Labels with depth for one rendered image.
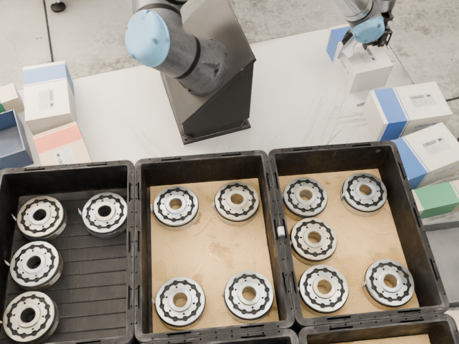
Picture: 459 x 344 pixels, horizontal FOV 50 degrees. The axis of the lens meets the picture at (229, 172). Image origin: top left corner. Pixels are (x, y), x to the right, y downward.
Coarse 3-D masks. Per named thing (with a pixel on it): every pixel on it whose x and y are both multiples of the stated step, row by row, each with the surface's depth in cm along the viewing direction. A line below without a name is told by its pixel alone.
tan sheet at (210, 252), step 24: (216, 192) 117; (216, 216) 113; (168, 240) 110; (192, 240) 110; (216, 240) 110; (240, 240) 110; (264, 240) 110; (168, 264) 107; (192, 264) 107; (216, 264) 107; (240, 264) 107; (264, 264) 108; (216, 288) 105; (216, 312) 102
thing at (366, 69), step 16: (336, 32) 151; (336, 48) 151; (368, 48) 148; (336, 64) 154; (352, 64) 144; (368, 64) 144; (384, 64) 144; (352, 80) 145; (368, 80) 147; (384, 80) 149
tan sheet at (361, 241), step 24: (336, 192) 117; (288, 216) 114; (336, 216) 114; (360, 216) 114; (384, 216) 114; (312, 240) 111; (360, 240) 111; (384, 240) 111; (336, 264) 108; (360, 264) 108; (360, 288) 105; (360, 312) 102
